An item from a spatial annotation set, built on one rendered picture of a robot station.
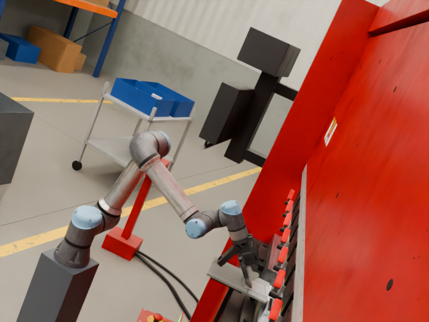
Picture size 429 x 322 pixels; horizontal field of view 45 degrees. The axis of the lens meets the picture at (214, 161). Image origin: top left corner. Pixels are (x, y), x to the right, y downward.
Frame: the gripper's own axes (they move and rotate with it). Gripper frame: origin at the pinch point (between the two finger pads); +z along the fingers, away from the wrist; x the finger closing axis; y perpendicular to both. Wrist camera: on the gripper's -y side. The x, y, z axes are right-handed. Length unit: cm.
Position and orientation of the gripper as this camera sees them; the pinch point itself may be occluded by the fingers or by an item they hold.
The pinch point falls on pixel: (248, 282)
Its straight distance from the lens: 221.7
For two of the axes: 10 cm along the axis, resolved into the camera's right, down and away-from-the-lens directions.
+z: 2.9, 9.3, 2.4
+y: 9.6, -2.7, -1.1
